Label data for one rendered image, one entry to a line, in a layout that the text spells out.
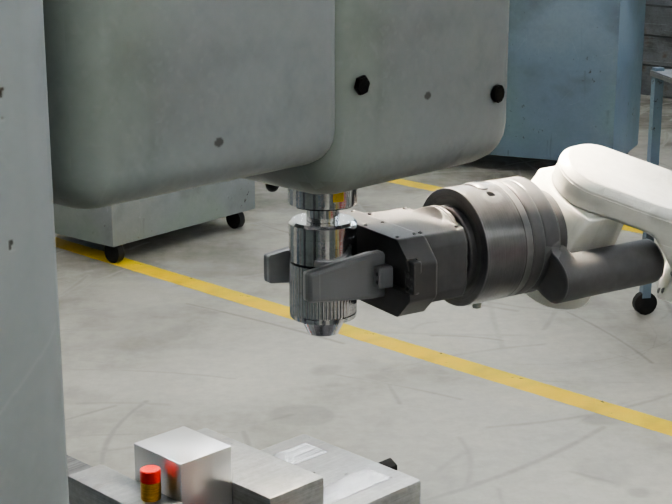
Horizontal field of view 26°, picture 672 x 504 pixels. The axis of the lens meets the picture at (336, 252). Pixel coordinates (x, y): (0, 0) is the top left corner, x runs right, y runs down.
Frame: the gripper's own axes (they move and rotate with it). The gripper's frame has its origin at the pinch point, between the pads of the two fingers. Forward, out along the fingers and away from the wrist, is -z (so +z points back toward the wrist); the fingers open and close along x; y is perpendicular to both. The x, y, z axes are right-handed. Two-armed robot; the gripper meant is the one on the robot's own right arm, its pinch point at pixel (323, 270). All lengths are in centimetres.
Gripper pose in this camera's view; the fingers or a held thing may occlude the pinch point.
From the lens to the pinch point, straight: 101.0
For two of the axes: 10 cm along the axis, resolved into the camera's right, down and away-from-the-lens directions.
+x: 5.3, 2.2, -8.2
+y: 0.1, 9.6, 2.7
